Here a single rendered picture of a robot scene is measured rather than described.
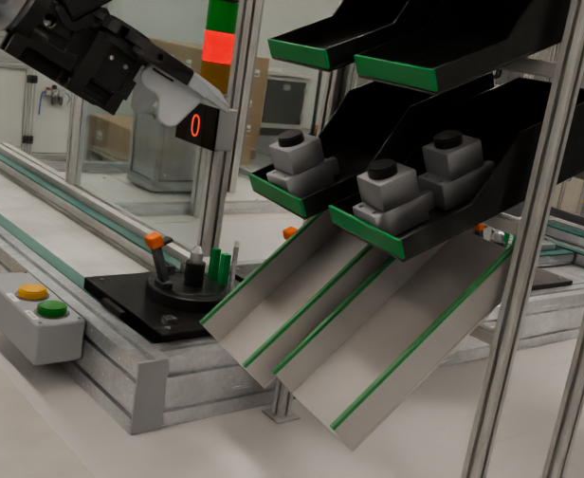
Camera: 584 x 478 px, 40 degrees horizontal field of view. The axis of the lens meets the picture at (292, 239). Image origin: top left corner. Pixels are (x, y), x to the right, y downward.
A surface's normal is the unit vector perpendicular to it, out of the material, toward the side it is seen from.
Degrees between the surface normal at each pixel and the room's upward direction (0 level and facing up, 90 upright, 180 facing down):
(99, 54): 89
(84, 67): 89
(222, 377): 90
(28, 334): 90
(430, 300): 45
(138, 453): 0
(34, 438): 0
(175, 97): 82
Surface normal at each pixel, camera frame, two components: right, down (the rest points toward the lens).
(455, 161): 0.48, 0.29
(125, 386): -0.77, 0.04
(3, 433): 0.15, -0.96
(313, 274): -0.50, -0.68
